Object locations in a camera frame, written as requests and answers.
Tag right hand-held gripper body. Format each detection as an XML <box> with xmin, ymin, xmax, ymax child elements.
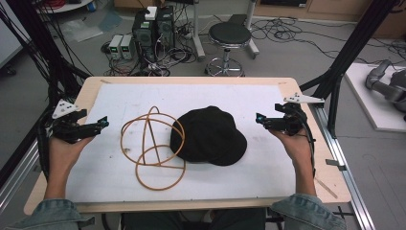
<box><xmin>271</xmin><ymin>92</ymin><xmax>326</xmax><ymax>137</ymax></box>

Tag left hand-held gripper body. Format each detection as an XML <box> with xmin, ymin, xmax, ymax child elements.
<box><xmin>47</xmin><ymin>99</ymin><xmax>88</xmax><ymax>144</ymax></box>

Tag brown wire hat stand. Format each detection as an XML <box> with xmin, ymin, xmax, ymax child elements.
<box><xmin>120</xmin><ymin>105</ymin><xmax>188</xmax><ymax>192</ymax></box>

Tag black cap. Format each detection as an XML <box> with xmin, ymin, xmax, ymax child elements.
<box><xmin>169</xmin><ymin>105</ymin><xmax>249</xmax><ymax>167</ymax></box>

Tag person's left hand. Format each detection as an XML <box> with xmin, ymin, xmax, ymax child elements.
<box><xmin>47</xmin><ymin>133</ymin><xmax>96</xmax><ymax>175</ymax></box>

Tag person's right hand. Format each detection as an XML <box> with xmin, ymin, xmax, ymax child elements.
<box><xmin>269</xmin><ymin>127</ymin><xmax>316</xmax><ymax>171</ymax></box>

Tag white table mat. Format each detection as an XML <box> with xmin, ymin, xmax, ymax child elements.
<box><xmin>64</xmin><ymin>83</ymin><xmax>298</xmax><ymax>204</ymax></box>

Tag wooden table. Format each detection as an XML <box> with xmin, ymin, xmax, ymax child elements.
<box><xmin>23</xmin><ymin>76</ymin><xmax>352</xmax><ymax>216</ymax></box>

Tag strip of beige tape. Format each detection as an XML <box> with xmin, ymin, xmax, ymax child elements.
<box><xmin>313</xmin><ymin>176</ymin><xmax>339</xmax><ymax>200</ymax></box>

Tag grey power supply unit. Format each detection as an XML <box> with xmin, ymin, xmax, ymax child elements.
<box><xmin>120</xmin><ymin>34</ymin><xmax>137</xmax><ymax>60</ymax></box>
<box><xmin>107</xmin><ymin>34</ymin><xmax>124</xmax><ymax>60</ymax></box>

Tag white board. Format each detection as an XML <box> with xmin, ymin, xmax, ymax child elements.
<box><xmin>344</xmin><ymin>62</ymin><xmax>406</xmax><ymax>133</ymax></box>

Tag black round stool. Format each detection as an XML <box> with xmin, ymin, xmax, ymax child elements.
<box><xmin>204</xmin><ymin>21</ymin><xmax>254</xmax><ymax>78</ymax></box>

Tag left denim sleeve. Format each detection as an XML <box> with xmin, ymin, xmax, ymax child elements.
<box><xmin>3</xmin><ymin>198</ymin><xmax>97</xmax><ymax>230</ymax></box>

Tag denim sleeve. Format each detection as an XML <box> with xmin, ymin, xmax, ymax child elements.
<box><xmin>3</xmin><ymin>198</ymin><xmax>97</xmax><ymax>230</ymax></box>
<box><xmin>270</xmin><ymin>193</ymin><xmax>349</xmax><ymax>230</ymax></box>

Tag right denim sleeve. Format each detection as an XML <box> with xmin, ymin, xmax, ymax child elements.
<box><xmin>270</xmin><ymin>193</ymin><xmax>349</xmax><ymax>230</ymax></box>

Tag black computer tower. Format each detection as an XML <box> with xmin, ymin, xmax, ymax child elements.
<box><xmin>131</xmin><ymin>9</ymin><xmax>158</xmax><ymax>62</ymax></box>
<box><xmin>155</xmin><ymin>5</ymin><xmax>176</xmax><ymax>50</ymax></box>

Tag small white box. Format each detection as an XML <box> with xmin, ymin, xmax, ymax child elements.
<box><xmin>144</xmin><ymin>6</ymin><xmax>158</xmax><ymax>21</ymax></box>

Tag person's dark trousers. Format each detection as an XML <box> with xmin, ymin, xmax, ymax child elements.
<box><xmin>120</xmin><ymin>208</ymin><xmax>267</xmax><ymax>230</ymax></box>

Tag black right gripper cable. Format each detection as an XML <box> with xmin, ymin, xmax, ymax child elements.
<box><xmin>295</xmin><ymin>104</ymin><xmax>319</xmax><ymax>178</ymax></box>

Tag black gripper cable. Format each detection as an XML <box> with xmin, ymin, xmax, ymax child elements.
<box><xmin>295</xmin><ymin>104</ymin><xmax>319</xmax><ymax>178</ymax></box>
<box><xmin>35</xmin><ymin>118</ymin><xmax>54</xmax><ymax>182</ymax></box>

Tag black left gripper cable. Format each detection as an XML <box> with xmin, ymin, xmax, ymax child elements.
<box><xmin>35</xmin><ymin>118</ymin><xmax>54</xmax><ymax>182</ymax></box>

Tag small metal bracket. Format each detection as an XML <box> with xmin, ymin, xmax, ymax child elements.
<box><xmin>325</xmin><ymin>158</ymin><xmax>348</xmax><ymax>172</ymax></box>

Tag aluminium frame rail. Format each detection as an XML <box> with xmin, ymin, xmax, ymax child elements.
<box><xmin>0</xmin><ymin>139</ymin><xmax>43</xmax><ymax>215</ymax></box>
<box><xmin>309</xmin><ymin>103</ymin><xmax>377</xmax><ymax>230</ymax></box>

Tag black cable-wrapped frame strut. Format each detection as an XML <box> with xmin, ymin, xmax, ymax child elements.
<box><xmin>0</xmin><ymin>0</ymin><xmax>94</xmax><ymax>106</ymax></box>

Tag tangle of floor cables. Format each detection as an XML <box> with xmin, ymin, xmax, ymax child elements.
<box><xmin>250</xmin><ymin>16</ymin><xmax>406</xmax><ymax>66</ymax></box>

